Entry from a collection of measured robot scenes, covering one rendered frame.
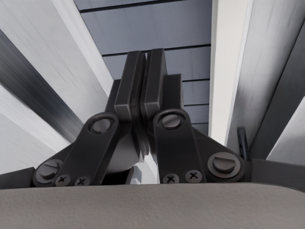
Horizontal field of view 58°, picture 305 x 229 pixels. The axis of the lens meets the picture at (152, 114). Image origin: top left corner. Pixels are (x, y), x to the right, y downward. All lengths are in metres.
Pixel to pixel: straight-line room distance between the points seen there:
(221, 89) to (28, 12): 0.17
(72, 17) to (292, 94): 0.21
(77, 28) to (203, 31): 0.08
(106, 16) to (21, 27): 0.12
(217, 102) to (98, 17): 0.09
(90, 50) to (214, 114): 0.10
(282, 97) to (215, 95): 0.16
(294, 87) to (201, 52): 0.12
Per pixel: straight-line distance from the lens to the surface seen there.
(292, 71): 0.29
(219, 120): 0.20
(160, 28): 0.17
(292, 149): 0.38
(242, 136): 0.42
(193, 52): 0.19
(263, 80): 0.32
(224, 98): 0.17
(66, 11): 0.18
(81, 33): 0.19
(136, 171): 0.41
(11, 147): 0.55
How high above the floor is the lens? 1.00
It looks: 28 degrees down
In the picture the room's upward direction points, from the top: 179 degrees counter-clockwise
